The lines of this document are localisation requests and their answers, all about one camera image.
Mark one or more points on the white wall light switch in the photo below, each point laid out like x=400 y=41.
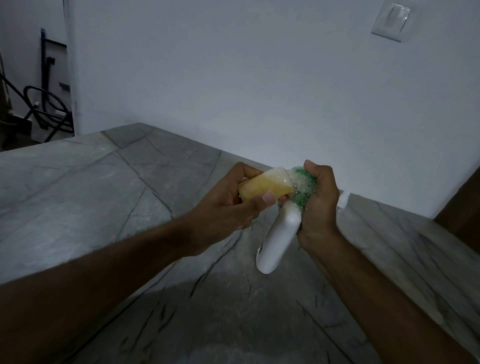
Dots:
x=392 y=20

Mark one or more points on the person's left thumb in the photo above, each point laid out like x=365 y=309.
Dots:
x=258 y=201

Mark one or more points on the green mesh scrubber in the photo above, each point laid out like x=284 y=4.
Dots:
x=305 y=187

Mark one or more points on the person's right hand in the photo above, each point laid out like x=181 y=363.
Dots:
x=318 y=210

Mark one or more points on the black metal stand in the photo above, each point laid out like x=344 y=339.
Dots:
x=47 y=63

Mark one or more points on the person's right fingers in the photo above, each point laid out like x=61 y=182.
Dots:
x=310 y=176

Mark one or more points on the person's right forearm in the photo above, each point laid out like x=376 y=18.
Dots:
x=378 y=307

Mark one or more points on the yellow soap bar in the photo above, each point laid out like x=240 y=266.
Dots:
x=262 y=185

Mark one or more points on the person's left forearm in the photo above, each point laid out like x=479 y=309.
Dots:
x=93 y=292

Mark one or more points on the person's left hand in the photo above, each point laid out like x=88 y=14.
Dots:
x=217 y=210

